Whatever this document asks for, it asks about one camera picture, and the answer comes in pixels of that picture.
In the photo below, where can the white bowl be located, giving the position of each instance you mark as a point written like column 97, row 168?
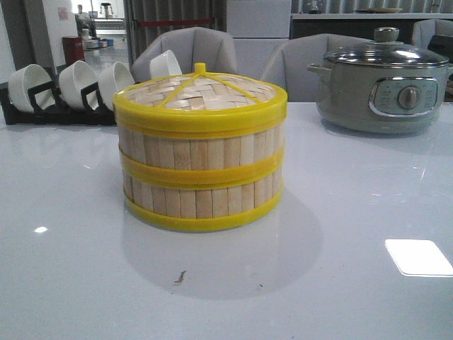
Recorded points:
column 21, row 81
column 72, row 80
column 164, row 65
column 113, row 79

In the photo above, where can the red bin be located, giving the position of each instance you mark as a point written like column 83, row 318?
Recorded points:
column 73, row 49

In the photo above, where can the grey electric cooking pot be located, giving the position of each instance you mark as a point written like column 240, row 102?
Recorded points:
column 384, row 100

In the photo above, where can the grey chair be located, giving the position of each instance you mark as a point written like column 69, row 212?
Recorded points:
column 190, row 45
column 434, row 34
column 287, row 64

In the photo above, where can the left grey chair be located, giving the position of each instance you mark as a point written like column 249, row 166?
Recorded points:
column 190, row 45

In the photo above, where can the bamboo steamer basket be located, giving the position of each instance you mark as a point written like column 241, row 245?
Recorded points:
column 201, row 163
column 204, row 210

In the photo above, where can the woven bamboo steamer lid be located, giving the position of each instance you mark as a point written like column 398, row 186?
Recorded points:
column 200, row 105

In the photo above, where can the middle grey chair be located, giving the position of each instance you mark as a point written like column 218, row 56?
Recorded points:
column 287, row 64

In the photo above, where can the right grey chair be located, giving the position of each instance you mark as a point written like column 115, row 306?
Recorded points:
column 434, row 34

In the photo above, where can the black dish rack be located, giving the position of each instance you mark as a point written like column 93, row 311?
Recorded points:
column 50, row 108

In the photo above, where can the glass pot lid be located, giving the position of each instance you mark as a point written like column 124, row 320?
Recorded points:
column 385, row 50

